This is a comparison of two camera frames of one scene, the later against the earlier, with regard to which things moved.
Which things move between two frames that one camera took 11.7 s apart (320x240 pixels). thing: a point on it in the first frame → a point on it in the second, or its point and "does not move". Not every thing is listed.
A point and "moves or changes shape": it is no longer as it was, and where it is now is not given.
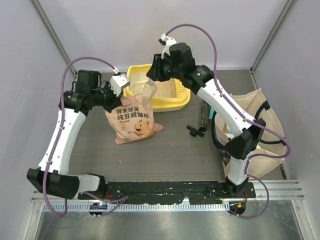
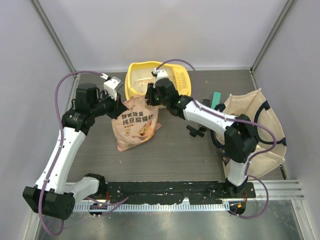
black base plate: [168, 193] does not move
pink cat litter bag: [132, 121] moves or changes shape
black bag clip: [193, 132] does not move
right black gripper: [155, 72] → [149, 96]
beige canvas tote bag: [271, 150] does not move
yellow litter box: [170, 95] does not move
